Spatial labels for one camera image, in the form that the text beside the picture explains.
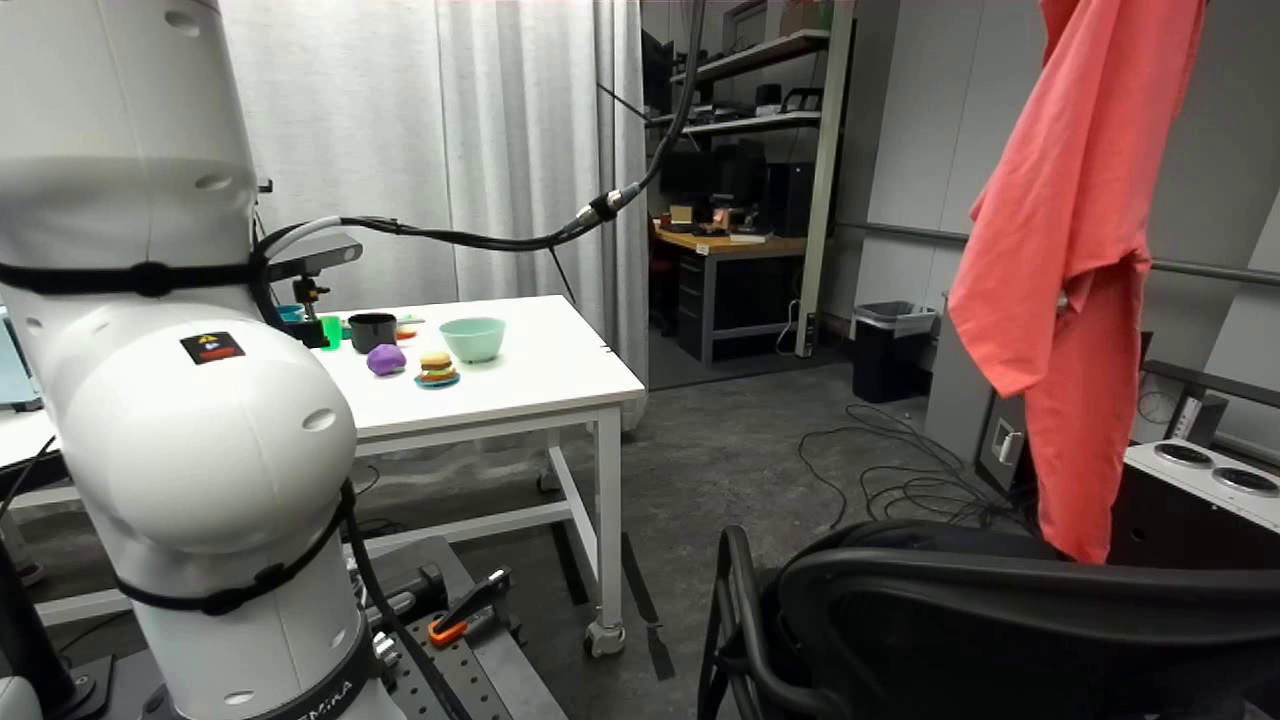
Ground orange cloth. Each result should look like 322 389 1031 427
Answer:
947 0 1208 566

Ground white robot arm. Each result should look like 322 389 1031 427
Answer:
0 0 402 720

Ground toy kitchen sink unit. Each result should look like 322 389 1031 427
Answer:
1110 442 1280 567

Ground wooden desk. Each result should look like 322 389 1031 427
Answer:
648 228 804 366

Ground mint green bowl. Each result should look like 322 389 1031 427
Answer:
439 318 504 366

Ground white table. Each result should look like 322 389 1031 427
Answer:
12 297 642 669

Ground toy burger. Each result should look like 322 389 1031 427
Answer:
414 352 458 389

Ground black waste basket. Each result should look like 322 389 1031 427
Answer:
853 300 937 404

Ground purple toy ball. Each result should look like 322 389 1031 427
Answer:
369 343 402 377

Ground black cup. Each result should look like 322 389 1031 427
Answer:
347 312 396 357

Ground metal storage shelf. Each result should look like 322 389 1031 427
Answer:
650 0 856 352

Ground black mesh office chair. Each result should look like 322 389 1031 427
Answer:
695 522 1280 720

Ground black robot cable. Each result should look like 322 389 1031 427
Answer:
253 0 711 294

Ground black floor cables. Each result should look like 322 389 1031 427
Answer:
793 395 1044 537

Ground orange handled clamp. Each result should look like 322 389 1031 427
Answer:
423 567 510 647

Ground black camera on stand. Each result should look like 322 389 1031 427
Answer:
262 245 362 323

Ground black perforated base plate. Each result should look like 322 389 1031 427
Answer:
372 539 567 720

